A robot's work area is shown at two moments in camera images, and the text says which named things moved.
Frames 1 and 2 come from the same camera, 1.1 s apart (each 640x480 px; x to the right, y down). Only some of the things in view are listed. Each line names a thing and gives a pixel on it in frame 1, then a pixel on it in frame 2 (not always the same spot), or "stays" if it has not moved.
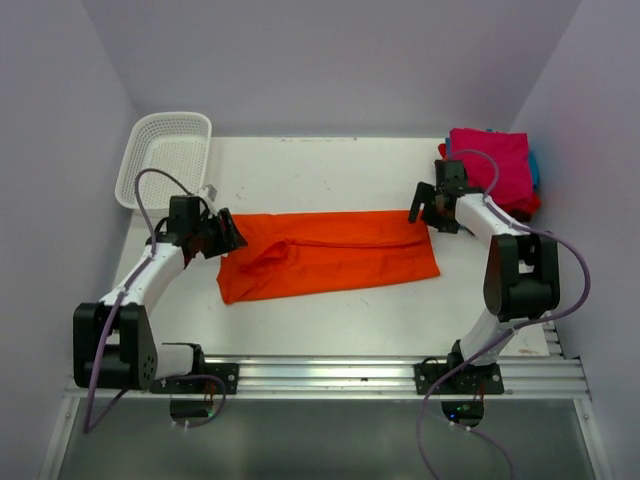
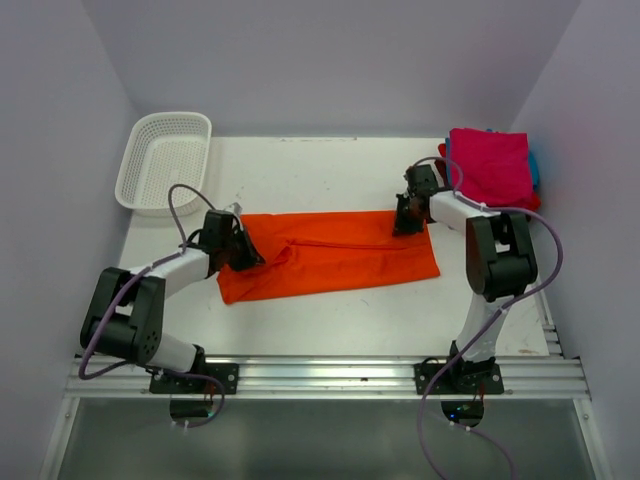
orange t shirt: (294, 254) stays
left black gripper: (228, 237) → (251, 256)
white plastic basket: (176, 142) stays
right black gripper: (423, 194) → (401, 227)
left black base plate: (228, 372) stays
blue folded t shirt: (535, 172) stays
